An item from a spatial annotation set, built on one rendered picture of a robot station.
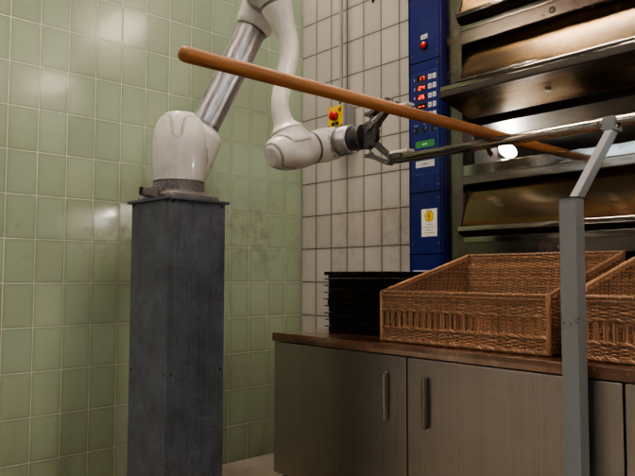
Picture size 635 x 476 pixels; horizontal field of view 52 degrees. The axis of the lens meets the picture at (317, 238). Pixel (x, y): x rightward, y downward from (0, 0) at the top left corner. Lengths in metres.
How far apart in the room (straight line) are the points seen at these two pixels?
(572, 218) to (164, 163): 1.13
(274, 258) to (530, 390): 1.56
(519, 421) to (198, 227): 1.01
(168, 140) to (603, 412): 1.34
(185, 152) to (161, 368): 0.62
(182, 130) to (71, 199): 0.65
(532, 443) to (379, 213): 1.30
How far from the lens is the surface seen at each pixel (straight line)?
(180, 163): 1.96
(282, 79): 1.40
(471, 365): 1.77
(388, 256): 2.65
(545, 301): 1.70
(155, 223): 1.94
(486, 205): 2.39
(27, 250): 2.42
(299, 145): 1.93
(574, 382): 1.56
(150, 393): 1.97
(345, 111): 2.83
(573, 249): 1.55
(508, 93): 2.32
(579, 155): 2.24
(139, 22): 2.75
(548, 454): 1.69
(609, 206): 2.17
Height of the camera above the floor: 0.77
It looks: 3 degrees up
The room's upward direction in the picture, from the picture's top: straight up
